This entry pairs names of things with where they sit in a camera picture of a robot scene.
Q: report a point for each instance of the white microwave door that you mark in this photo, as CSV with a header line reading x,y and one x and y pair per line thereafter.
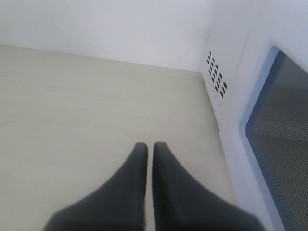
x,y
264,132

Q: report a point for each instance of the white microwave oven body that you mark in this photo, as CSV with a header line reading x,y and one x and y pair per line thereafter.
x,y
245,37

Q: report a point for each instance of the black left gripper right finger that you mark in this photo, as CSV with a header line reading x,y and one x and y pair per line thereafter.
x,y
181,203

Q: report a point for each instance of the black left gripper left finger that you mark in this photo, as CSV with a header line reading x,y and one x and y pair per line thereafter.
x,y
118,205

